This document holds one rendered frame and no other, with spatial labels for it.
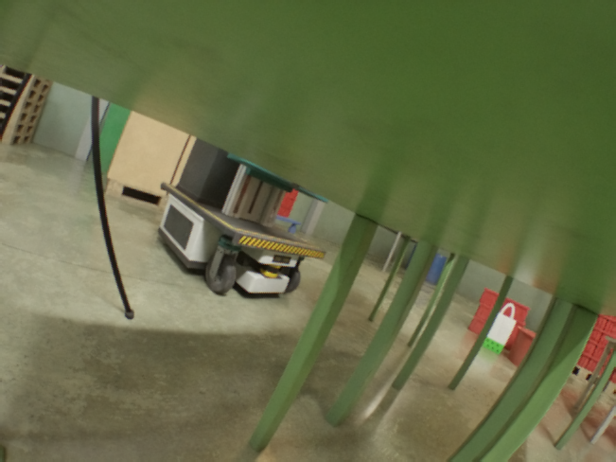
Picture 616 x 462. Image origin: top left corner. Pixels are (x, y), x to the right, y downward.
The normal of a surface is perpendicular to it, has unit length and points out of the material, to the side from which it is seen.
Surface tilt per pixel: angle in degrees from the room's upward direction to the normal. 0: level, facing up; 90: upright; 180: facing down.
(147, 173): 90
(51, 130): 90
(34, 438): 0
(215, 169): 90
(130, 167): 90
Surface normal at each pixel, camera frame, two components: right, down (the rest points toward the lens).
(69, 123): 0.62, 0.31
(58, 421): 0.38, -0.92
